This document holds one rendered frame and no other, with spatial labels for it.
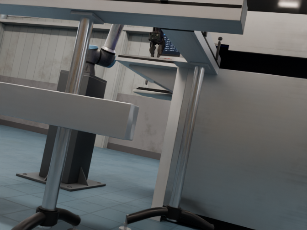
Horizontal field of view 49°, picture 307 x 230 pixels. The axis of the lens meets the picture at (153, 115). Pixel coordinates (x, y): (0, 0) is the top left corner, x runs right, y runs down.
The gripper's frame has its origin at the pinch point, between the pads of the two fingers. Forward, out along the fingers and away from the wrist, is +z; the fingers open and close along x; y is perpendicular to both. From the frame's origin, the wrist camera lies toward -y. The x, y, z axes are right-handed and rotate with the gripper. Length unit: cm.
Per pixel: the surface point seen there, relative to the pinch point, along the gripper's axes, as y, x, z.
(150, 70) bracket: 3.6, -0.3, 9.5
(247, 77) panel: 11, 58, 10
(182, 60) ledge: 25.9, 26.0, 7.3
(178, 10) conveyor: 94, 44, 8
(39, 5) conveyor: 96, -8, 8
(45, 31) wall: -396, -431, -140
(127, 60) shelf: 12.6, -12.5, 6.5
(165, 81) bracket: 3.1, 10.3, 14.9
